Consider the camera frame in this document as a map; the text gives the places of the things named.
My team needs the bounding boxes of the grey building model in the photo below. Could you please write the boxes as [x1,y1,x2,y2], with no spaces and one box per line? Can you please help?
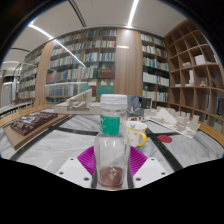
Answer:
[126,95,144,118]

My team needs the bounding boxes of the white mug yellow handle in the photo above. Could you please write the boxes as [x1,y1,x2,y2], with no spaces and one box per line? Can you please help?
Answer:
[125,120,148,148]

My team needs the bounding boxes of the beige ramp architectural model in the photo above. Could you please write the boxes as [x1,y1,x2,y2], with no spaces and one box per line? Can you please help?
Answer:
[54,88,103,116]

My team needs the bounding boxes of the flat round red coaster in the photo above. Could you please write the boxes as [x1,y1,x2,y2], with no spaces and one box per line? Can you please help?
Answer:
[157,134,174,144]

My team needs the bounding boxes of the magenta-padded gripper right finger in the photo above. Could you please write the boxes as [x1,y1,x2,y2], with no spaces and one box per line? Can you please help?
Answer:
[126,145,168,189]

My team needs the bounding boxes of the brown architectural model wooden board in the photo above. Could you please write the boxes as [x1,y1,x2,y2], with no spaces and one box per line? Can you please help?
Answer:
[2,111,70,151]

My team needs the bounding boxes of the narrow wall bookshelf with books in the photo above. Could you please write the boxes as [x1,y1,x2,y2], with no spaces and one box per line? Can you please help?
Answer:
[140,32,170,108]

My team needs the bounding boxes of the clear plastic bottle green label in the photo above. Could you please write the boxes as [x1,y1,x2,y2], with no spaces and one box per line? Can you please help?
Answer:
[93,93,132,191]

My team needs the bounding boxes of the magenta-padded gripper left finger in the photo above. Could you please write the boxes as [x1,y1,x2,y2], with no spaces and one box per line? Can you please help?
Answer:
[55,145,98,189]

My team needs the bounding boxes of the white city block model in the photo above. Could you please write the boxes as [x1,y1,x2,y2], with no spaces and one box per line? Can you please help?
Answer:
[143,107,201,139]

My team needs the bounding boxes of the wide wall bookshelf with books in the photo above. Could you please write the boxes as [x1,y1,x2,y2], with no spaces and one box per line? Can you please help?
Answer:
[44,29,118,103]

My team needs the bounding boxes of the wooden grid shelf unit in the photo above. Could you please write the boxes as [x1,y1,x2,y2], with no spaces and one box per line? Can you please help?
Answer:
[164,19,224,135]

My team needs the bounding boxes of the black box building model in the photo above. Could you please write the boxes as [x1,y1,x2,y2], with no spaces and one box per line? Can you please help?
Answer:
[141,96,154,110]

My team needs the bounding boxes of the straight ceiling light strip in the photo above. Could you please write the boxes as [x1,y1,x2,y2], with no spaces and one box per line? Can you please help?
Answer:
[126,0,141,29]

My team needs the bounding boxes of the side aisle bookshelf with books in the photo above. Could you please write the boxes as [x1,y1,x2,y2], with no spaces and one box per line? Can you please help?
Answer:
[13,45,45,105]

